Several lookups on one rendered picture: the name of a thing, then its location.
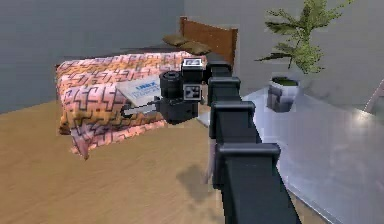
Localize green house plant grey pot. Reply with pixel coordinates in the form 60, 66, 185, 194
254, 0, 355, 114

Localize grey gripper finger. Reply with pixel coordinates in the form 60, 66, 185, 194
120, 100, 162, 118

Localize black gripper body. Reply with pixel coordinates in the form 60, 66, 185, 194
158, 70, 200, 125

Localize bed with pink patterned blanket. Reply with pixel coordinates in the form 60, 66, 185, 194
54, 16, 239, 161

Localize olive brown pillow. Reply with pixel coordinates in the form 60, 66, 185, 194
162, 33, 191, 47
180, 41, 212, 56

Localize pale blue book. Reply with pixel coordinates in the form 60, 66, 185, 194
115, 75, 163, 108

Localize grey glossy table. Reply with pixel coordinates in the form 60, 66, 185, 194
197, 87, 384, 224

